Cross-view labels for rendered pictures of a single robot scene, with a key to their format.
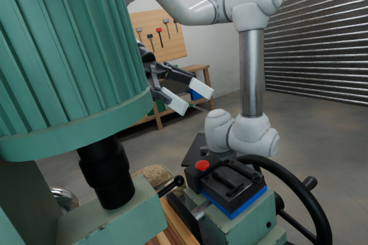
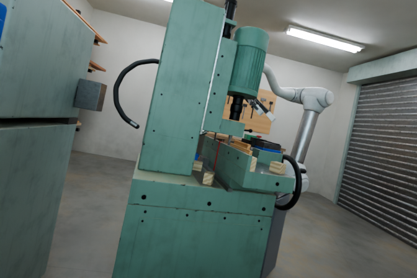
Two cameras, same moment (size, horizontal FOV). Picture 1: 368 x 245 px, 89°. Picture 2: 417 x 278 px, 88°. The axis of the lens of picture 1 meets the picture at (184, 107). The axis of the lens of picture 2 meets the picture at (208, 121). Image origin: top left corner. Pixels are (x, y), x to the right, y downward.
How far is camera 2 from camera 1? 85 cm
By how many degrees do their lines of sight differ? 22
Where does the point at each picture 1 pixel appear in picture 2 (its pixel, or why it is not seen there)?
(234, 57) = (314, 157)
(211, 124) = not seen: hidden behind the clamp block
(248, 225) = (267, 156)
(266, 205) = (277, 156)
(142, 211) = (239, 125)
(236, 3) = (306, 94)
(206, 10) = (290, 92)
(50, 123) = (241, 86)
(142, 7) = not seen: hidden behind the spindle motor
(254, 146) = not seen: hidden behind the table
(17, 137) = (235, 86)
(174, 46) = (260, 121)
